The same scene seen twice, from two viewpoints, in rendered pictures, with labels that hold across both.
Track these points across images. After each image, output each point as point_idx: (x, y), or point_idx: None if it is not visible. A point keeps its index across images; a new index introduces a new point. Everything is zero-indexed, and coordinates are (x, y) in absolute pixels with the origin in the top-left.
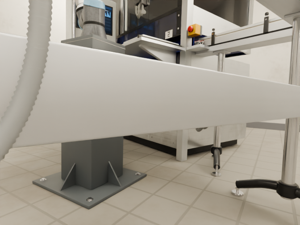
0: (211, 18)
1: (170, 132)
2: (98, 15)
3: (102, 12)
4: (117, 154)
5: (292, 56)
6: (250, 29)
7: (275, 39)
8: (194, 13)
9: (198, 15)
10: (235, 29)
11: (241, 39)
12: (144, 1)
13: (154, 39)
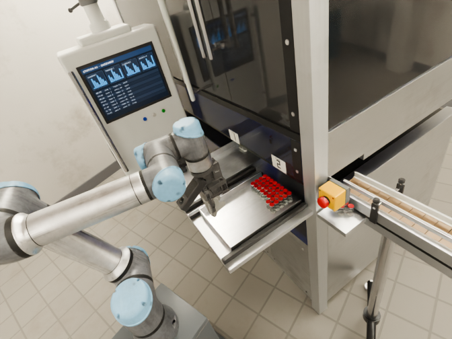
0: (374, 115)
1: (300, 279)
2: (146, 327)
3: (150, 317)
4: None
5: None
6: None
7: None
8: (331, 146)
9: (342, 138)
10: (428, 227)
11: (438, 262)
12: (216, 191)
13: (252, 242)
